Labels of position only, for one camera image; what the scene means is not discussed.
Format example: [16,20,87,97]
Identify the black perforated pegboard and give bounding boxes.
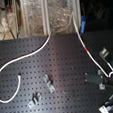
[0,30,113,113]

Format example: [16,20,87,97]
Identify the white device with red cable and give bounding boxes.
[0,0,19,41]

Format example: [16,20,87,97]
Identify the blue plastic clamp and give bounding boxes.
[80,15,86,33]

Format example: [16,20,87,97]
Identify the clear plastic wrapped box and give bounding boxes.
[19,0,81,39]

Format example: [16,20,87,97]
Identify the grey cable clip upper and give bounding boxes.
[43,74,55,93]

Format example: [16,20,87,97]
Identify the grey cable clip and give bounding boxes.
[28,92,42,109]
[43,74,55,93]

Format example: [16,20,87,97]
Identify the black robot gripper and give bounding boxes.
[86,74,113,90]

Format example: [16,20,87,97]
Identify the white cable with red mark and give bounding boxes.
[71,7,113,82]

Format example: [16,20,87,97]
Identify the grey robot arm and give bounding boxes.
[85,48,113,113]

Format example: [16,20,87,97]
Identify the grey cable clip lower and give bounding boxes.
[28,92,42,109]

